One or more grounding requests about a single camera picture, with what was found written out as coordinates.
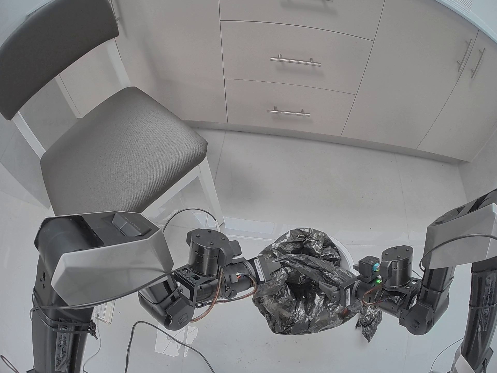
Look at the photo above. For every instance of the crumpled black plastic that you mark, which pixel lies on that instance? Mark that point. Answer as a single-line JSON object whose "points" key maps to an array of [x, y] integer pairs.
{"points": [[369, 323]]}

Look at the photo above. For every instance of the grey chair with white frame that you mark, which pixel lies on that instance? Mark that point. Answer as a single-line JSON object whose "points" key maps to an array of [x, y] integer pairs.
{"points": [[124, 146]]}

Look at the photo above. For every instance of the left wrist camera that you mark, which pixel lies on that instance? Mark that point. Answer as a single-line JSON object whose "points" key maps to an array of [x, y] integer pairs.
{"points": [[232, 250]]}

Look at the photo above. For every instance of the beige cabinet with drawers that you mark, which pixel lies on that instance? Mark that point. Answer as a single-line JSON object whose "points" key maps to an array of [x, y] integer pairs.
{"points": [[295, 49]]}

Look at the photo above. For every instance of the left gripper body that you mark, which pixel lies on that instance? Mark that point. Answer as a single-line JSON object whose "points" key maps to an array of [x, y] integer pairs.
{"points": [[248, 276]]}

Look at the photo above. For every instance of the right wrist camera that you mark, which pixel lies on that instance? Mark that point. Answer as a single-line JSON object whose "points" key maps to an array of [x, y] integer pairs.
{"points": [[367, 268]]}

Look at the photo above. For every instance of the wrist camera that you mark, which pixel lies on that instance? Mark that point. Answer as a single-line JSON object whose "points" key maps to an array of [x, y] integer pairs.
{"points": [[367, 268], [232, 250]]}

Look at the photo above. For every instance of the white trash bin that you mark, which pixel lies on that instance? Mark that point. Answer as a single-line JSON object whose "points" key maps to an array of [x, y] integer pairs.
{"points": [[344, 253]]}

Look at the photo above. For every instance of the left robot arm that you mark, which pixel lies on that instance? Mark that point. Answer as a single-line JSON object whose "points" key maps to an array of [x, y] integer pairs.
{"points": [[108, 258]]}

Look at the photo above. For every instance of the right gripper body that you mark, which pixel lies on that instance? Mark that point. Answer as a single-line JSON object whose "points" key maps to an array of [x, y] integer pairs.
{"points": [[351, 294]]}

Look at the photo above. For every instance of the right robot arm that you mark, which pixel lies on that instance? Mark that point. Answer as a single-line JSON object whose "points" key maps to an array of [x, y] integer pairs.
{"points": [[446, 247]]}

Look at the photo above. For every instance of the black plastic bag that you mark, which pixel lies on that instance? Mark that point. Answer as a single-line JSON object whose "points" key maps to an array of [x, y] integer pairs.
{"points": [[299, 305]]}

